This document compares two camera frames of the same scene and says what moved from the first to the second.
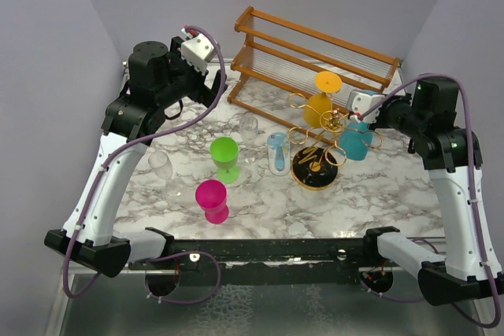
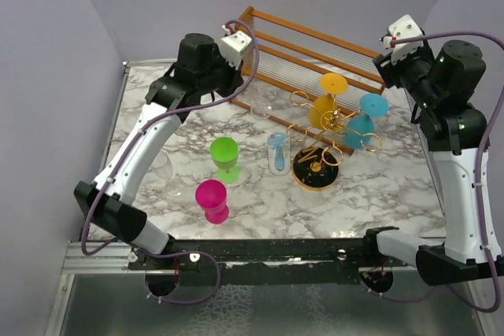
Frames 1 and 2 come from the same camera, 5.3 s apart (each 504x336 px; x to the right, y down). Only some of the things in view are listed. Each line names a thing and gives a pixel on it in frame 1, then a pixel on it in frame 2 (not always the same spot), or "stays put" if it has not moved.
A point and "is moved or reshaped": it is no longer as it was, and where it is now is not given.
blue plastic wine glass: (356, 140) is moved or reshaped
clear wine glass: (249, 128) to (261, 107)
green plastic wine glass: (224, 151) stays put
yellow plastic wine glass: (316, 105) is moved or reshaped
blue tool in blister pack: (279, 153) stays put
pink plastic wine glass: (211, 197) stays put
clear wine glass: (160, 163) stays put
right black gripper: (379, 121) to (389, 69)
